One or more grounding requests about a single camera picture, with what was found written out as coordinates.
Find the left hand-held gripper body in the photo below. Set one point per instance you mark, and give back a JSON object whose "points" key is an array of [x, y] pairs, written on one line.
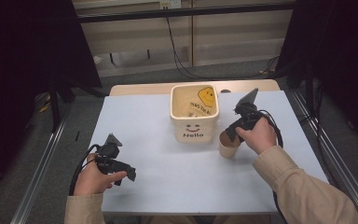
{"points": [[108, 155]]}

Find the yellow smiley paper bag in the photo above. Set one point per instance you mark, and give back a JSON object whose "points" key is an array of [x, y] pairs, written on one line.
{"points": [[203, 101]]}

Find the metal rail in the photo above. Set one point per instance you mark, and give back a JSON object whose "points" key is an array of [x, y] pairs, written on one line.
{"points": [[338, 165], [40, 168]]}

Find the white wall socket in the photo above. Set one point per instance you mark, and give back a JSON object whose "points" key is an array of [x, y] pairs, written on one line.
{"points": [[171, 3]]}

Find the light blue table mat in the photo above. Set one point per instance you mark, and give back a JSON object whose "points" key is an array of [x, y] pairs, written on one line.
{"points": [[174, 177]]}

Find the black horizontal bar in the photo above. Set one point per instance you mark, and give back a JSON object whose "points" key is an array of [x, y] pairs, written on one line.
{"points": [[183, 12]]}

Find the dark table grommet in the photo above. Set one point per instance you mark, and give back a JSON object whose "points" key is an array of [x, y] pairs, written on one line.
{"points": [[225, 91]]}

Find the brown paper cup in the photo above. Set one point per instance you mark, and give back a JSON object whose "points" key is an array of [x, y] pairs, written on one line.
{"points": [[228, 149]]}

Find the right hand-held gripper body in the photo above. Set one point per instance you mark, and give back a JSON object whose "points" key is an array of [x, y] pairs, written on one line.
{"points": [[248, 115]]}

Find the wooden table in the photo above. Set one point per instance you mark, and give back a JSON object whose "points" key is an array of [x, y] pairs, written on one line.
{"points": [[143, 88]]}

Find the person's right hand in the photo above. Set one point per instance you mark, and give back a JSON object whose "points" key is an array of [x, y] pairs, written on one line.
{"points": [[259, 137]]}

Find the person's left hand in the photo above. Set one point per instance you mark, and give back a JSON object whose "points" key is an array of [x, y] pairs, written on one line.
{"points": [[91, 182]]}

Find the black curtain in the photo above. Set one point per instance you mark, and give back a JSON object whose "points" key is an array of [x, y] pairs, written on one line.
{"points": [[21, 77], [338, 62]]}

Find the cream smiley face bin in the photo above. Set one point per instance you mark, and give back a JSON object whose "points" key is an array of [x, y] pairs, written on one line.
{"points": [[194, 127]]}

